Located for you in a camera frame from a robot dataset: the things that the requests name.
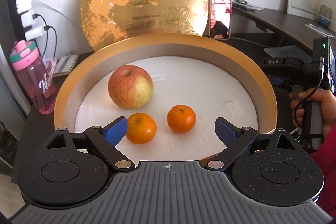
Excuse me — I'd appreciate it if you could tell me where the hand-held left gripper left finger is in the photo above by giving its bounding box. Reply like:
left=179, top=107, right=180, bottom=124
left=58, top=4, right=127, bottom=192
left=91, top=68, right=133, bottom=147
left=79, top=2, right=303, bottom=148
left=39, top=116, right=134, bottom=172

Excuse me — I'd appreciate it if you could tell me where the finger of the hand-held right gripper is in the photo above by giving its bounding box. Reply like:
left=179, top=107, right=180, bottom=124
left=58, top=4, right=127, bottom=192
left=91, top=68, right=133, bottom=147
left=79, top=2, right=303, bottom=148
left=269, top=76, right=292, bottom=88

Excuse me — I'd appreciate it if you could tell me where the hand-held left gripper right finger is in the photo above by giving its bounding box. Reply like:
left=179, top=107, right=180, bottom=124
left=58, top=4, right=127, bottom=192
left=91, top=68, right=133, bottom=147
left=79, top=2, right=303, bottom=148
left=205, top=117, right=302, bottom=170

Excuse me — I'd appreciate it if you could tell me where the orange tangerine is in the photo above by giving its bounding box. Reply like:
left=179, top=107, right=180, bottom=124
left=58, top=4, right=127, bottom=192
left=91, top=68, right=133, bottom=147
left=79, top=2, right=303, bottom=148
left=125, top=113, right=157, bottom=145
left=167, top=105, right=197, bottom=133

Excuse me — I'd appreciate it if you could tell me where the red yellow apple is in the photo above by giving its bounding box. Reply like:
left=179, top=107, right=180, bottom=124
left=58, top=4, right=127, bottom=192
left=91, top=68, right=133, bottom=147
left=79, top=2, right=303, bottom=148
left=108, top=65, right=154, bottom=109

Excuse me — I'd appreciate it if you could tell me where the round gold-rimmed tray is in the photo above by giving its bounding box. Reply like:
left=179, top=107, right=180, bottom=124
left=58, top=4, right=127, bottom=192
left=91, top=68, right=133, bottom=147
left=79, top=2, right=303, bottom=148
left=54, top=33, right=278, bottom=161

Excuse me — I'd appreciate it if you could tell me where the person's right forearm red sleeve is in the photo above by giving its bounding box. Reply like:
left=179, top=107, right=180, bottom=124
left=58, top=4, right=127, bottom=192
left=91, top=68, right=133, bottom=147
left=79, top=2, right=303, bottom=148
left=308, top=123, right=336, bottom=214

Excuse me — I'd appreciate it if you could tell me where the person's right hand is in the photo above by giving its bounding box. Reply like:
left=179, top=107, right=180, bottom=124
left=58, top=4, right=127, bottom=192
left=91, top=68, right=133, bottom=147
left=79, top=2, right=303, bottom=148
left=289, top=88, right=336, bottom=138

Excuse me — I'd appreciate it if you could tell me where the dark wooden desk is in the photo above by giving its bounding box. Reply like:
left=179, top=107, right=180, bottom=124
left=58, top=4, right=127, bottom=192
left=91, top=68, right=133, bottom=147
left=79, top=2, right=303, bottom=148
left=16, top=7, right=336, bottom=161

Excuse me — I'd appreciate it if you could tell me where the small card stand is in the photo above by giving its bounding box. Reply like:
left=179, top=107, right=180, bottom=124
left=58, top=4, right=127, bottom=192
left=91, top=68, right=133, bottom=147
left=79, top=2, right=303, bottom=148
left=317, top=5, right=333, bottom=28

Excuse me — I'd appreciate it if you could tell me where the white foam liner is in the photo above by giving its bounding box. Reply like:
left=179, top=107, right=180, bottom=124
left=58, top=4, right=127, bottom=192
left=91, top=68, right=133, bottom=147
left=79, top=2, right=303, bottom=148
left=74, top=57, right=258, bottom=159

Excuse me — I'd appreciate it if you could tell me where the spiral notebook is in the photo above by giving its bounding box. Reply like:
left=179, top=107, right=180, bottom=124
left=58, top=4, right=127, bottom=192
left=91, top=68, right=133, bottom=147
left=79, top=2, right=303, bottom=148
left=52, top=53, right=80, bottom=77

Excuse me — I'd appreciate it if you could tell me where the small dark device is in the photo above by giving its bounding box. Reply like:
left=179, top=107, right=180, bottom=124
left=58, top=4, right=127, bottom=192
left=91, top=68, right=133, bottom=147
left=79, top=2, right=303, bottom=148
left=232, top=0, right=264, bottom=12

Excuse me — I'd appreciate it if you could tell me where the smartphone with pink case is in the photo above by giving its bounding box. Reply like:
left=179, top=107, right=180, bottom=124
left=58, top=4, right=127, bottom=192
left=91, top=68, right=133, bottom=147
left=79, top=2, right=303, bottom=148
left=209, top=0, right=232, bottom=41

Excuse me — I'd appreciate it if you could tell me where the pink water bottle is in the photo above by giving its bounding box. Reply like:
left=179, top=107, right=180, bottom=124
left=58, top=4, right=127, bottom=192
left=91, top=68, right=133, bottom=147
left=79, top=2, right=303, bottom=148
left=9, top=40, right=57, bottom=115

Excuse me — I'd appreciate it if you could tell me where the white charger plug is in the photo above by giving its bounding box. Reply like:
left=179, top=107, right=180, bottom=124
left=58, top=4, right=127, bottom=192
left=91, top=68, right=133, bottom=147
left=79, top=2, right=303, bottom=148
left=20, top=10, right=37, bottom=28
left=24, top=25, right=46, bottom=41
left=16, top=0, right=32, bottom=14

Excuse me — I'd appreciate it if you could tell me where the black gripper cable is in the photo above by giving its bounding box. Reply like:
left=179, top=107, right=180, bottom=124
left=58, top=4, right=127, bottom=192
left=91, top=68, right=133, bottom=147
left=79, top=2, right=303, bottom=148
left=293, top=57, right=326, bottom=142

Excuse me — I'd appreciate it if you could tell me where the black charger cable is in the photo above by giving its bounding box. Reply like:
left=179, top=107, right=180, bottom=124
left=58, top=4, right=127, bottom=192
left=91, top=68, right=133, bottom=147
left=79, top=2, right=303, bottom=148
left=33, top=13, right=50, bottom=59
left=44, top=26, right=58, bottom=59

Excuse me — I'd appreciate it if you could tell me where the white charger cable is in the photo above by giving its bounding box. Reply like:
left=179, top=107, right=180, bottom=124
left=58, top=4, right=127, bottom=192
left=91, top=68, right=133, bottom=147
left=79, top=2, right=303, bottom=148
left=31, top=0, right=82, bottom=29

